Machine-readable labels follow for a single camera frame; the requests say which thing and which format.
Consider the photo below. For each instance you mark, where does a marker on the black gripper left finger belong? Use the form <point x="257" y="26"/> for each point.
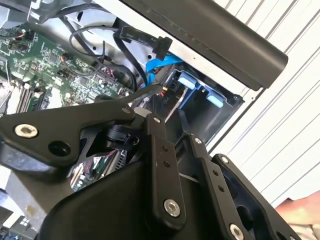
<point x="55" y="127"/>

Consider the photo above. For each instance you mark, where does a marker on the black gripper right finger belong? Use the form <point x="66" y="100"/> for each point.
<point x="250" y="195"/>

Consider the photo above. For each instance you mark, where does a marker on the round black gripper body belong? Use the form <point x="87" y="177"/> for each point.
<point x="112" y="207"/>

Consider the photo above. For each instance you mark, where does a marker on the hard disk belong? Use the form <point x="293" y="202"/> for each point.
<point x="186" y="81"/>

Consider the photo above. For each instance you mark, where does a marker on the person's hand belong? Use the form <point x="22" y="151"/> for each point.
<point x="302" y="208"/>

